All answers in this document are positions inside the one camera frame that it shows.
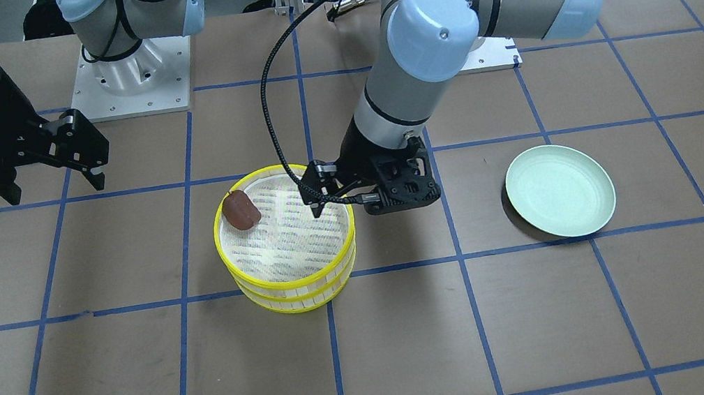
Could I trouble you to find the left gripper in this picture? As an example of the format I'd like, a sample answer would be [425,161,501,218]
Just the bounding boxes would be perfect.
[292,115,396,221]

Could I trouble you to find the yellow steamer layer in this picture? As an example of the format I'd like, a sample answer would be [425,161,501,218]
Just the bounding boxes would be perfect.
[213,165,357,299]
[233,247,357,314]

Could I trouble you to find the brown bun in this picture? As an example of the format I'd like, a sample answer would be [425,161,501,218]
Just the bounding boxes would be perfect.
[221,189,262,231]

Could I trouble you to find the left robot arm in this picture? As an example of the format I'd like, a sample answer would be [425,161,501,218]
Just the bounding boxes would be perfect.
[298,0,603,218]

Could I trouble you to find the light green plate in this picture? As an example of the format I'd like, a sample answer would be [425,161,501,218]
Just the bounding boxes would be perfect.
[504,144,617,238]

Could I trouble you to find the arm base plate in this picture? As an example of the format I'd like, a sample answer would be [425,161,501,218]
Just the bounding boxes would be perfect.
[459,37,523,75]
[70,36,191,123]

